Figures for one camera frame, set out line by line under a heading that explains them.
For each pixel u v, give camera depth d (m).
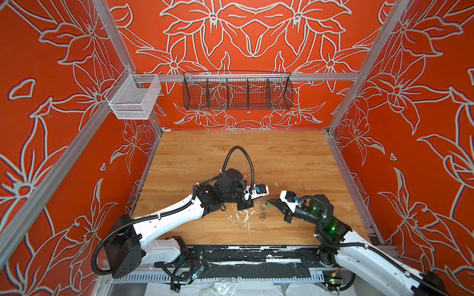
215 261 0.73
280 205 0.65
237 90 0.97
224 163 0.56
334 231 0.58
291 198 0.60
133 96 0.94
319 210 0.59
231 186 0.57
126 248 0.39
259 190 0.59
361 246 0.51
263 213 0.84
